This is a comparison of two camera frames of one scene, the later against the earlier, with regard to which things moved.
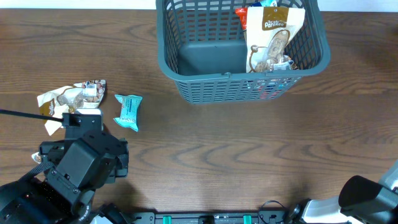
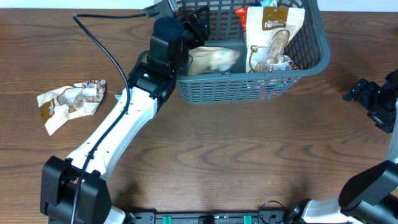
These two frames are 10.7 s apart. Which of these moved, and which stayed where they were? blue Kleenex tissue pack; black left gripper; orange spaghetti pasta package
Moved: black left gripper
Stayed: blue Kleenex tissue pack; orange spaghetti pasta package
